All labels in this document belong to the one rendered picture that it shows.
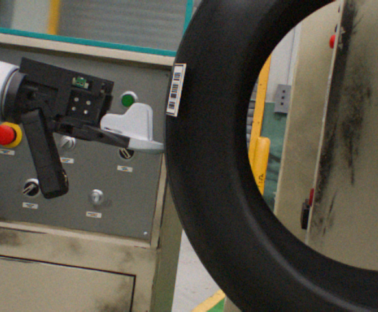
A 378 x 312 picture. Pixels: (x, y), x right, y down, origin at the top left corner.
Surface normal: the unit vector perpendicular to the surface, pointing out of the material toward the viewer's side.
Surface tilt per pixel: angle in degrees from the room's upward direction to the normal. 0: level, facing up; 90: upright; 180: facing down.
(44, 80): 90
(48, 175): 91
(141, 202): 90
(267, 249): 98
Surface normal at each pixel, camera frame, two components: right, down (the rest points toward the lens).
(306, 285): -0.22, 0.19
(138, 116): -0.07, 0.05
